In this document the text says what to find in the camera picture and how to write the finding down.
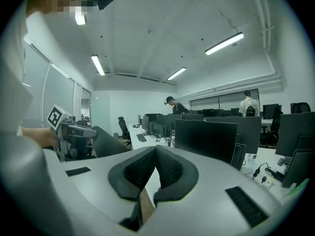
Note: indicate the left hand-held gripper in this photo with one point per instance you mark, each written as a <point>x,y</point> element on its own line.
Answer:
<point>73,131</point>

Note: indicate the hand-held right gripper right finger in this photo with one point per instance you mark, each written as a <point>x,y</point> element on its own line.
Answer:
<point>176,172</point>

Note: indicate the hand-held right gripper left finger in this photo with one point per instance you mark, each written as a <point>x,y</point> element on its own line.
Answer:
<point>134,171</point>

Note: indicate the person's left forearm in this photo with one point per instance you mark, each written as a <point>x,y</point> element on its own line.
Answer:
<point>38,135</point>

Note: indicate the white desk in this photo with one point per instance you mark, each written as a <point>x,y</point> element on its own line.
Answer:
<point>267,156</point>
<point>150,142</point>

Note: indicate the grey computer mouse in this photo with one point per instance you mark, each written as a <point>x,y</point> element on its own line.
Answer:
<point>281,161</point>

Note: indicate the black keyboard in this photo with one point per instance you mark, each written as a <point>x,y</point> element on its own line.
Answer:
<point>141,137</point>

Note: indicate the dark grey monitor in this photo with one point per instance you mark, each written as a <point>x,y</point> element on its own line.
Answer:
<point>299,167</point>
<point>295,131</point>
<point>204,139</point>
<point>248,129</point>

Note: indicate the row of dark monitors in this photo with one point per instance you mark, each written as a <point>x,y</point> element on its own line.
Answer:
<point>160,125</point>

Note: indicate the white window blind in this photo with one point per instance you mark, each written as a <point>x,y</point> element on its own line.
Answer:
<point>37,95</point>
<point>60,99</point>

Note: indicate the long ceiling light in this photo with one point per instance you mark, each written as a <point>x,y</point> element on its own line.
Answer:
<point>98,65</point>
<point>80,18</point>
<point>224,43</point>
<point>176,73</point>

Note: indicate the wide window with blinds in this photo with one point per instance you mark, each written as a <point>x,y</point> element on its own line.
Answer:
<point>221,102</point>

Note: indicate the black power adapter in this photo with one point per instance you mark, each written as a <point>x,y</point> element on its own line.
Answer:
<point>279,176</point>

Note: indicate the person's white shirt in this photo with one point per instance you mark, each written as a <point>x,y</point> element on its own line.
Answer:
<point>12,95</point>

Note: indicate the white ceiling pipes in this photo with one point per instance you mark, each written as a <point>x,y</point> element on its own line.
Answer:
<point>267,33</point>

